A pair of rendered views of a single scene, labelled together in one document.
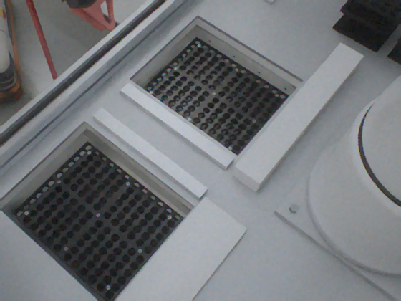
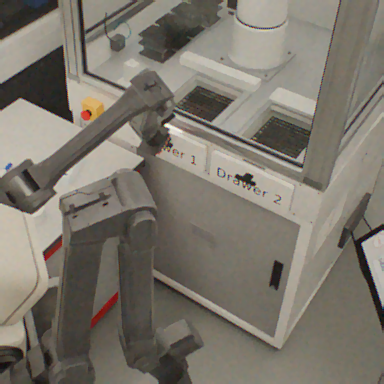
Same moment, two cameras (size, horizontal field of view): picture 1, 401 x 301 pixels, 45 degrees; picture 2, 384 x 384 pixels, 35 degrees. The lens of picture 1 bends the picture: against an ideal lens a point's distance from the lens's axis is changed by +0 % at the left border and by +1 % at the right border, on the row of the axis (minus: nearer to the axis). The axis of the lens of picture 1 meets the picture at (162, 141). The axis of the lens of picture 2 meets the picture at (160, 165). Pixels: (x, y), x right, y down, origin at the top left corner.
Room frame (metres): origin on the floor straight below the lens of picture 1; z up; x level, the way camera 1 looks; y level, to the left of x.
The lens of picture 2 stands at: (0.82, 1.65, 2.24)
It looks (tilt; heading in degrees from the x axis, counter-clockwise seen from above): 42 degrees down; 264
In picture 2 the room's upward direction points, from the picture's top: 1 degrees clockwise
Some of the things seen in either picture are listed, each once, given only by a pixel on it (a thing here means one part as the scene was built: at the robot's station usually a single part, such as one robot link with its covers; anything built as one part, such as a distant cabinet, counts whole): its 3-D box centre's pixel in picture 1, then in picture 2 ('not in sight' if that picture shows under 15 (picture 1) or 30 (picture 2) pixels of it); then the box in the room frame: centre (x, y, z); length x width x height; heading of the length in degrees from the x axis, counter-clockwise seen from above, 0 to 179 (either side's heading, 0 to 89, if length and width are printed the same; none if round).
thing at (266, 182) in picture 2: not in sight; (250, 180); (0.39, 0.26, 0.87); 0.29 x 0.02 x 0.11; 140
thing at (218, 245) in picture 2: not in sight; (238, 172); (0.29, -0.28, 0.40); 1.03 x 0.95 x 0.80; 140
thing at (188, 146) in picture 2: not in sight; (169, 143); (0.63, 0.06, 0.87); 0.29 x 0.02 x 0.11; 140
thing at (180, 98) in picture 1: (212, 102); not in sight; (0.50, -0.10, 0.87); 0.22 x 0.18 x 0.06; 50
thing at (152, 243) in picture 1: (100, 221); not in sight; (0.26, 0.11, 0.87); 0.22 x 0.18 x 0.06; 50
